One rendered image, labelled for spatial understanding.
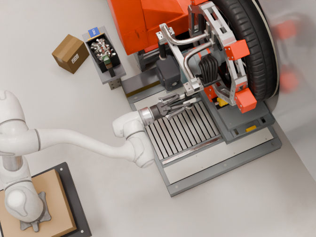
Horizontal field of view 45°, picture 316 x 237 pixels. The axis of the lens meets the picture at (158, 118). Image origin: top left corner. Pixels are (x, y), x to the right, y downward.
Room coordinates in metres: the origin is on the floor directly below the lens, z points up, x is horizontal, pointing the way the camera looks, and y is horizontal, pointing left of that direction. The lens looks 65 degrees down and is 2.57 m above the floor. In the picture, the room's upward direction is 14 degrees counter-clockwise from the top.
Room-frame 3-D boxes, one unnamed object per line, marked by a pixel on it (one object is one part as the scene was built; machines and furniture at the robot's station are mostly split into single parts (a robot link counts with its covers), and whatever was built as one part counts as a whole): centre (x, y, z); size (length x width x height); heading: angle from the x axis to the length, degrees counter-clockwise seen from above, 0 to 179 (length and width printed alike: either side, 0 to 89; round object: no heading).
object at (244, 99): (0.79, -0.44, 0.85); 0.09 x 0.08 x 0.07; 11
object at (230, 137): (1.13, -0.54, 0.13); 0.50 x 0.36 x 0.10; 11
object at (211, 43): (0.98, -0.27, 1.03); 0.19 x 0.18 x 0.11; 101
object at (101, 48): (1.53, 0.25, 0.51); 0.20 x 0.14 x 0.13; 16
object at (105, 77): (1.57, 0.26, 0.44); 0.43 x 0.17 x 0.03; 11
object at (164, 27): (1.18, -0.24, 1.03); 0.19 x 0.18 x 0.11; 101
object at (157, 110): (0.86, -0.02, 0.83); 0.09 x 0.08 x 0.07; 101
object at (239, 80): (1.10, -0.37, 0.85); 0.54 x 0.07 x 0.54; 11
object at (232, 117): (1.13, -0.54, 0.32); 0.40 x 0.30 x 0.28; 11
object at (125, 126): (0.82, 0.16, 0.83); 0.16 x 0.13 x 0.11; 101
